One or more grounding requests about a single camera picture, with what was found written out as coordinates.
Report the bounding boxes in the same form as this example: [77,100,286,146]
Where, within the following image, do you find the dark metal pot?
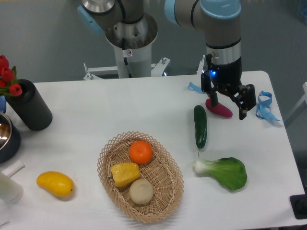
[0,112,21,163]

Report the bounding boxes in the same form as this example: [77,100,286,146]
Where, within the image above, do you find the yellow mango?
[36,171,74,197]

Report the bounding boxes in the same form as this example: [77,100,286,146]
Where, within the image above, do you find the blue ribbon right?
[255,91,282,122]

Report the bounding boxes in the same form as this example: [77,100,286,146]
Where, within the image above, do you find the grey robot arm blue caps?
[77,0,256,119]

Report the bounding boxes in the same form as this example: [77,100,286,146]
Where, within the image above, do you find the beige round bun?
[129,179,154,205]

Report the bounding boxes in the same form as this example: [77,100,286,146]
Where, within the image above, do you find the black cylindrical vase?
[5,79,53,131]

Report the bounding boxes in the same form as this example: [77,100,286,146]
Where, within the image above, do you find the orange fruit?
[129,141,153,164]

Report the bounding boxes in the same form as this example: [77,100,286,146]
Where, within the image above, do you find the magenta sweet potato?
[205,98,233,119]

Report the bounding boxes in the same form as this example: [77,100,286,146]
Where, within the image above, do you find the black device table edge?
[290,194,307,219]

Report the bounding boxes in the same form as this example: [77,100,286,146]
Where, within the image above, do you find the dark green cucumber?
[193,105,208,156]

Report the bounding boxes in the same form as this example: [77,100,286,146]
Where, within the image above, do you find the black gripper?
[201,54,256,120]

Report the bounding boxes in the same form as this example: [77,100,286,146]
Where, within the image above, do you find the red tulip bouquet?
[0,55,23,97]

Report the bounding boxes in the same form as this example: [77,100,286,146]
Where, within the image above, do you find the white paper slip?
[0,160,25,177]

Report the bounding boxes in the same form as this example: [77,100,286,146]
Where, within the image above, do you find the green bok choy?
[192,157,248,191]

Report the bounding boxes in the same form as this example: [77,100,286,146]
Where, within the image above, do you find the white cylinder tube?
[0,172,24,204]

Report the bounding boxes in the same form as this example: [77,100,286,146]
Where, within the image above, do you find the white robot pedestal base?
[84,13,170,80]

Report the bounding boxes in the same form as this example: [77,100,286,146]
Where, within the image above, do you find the woven wicker basket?
[97,132,184,223]

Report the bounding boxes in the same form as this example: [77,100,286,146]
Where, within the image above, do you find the blue ribbon strip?
[187,82,203,93]

